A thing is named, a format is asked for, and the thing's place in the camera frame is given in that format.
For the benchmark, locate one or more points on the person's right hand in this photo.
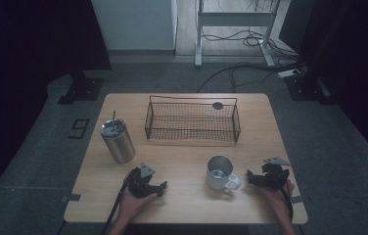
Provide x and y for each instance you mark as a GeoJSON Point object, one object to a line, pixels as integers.
{"type": "Point", "coordinates": [278, 200]}

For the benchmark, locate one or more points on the black stand base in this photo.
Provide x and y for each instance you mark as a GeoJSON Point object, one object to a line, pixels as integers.
{"type": "Point", "coordinates": [306, 87]}
{"type": "Point", "coordinates": [84, 89]}

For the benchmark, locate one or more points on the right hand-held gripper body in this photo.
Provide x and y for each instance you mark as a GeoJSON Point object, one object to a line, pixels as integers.
{"type": "Point", "coordinates": [275, 176]}

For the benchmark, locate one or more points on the black curtain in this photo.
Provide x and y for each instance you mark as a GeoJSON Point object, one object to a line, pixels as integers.
{"type": "Point", "coordinates": [351, 49]}
{"type": "Point", "coordinates": [25, 65]}

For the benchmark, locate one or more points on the steel tumbler with lid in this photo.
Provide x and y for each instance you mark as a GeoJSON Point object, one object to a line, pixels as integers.
{"type": "Point", "coordinates": [118, 143]}

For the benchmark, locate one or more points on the grey tape strip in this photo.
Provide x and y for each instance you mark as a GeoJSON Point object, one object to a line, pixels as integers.
{"type": "Point", "coordinates": [72, 197]}
{"type": "Point", "coordinates": [297, 199]}

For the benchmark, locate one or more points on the metal straw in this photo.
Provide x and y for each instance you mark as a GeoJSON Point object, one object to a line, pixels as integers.
{"type": "Point", "coordinates": [114, 115]}

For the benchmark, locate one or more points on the white power strip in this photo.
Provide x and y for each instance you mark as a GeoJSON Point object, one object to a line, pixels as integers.
{"type": "Point", "coordinates": [289, 73]}

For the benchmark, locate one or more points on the white cabinet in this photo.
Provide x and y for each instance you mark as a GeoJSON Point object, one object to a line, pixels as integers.
{"type": "Point", "coordinates": [136, 24]}

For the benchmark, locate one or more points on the white desk frame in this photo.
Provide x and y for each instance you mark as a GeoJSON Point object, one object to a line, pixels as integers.
{"type": "Point", "coordinates": [234, 19]}

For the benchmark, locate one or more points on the person's left hand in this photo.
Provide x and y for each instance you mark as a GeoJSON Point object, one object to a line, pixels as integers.
{"type": "Point", "coordinates": [133, 205]}

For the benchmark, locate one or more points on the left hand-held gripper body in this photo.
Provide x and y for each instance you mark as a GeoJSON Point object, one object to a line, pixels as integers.
{"type": "Point", "coordinates": [138, 184]}

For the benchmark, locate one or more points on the black round basket tag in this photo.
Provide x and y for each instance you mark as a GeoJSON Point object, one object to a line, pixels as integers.
{"type": "Point", "coordinates": [218, 105]}

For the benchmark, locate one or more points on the white metal mug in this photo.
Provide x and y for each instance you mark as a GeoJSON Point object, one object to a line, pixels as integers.
{"type": "Point", "coordinates": [219, 176]}

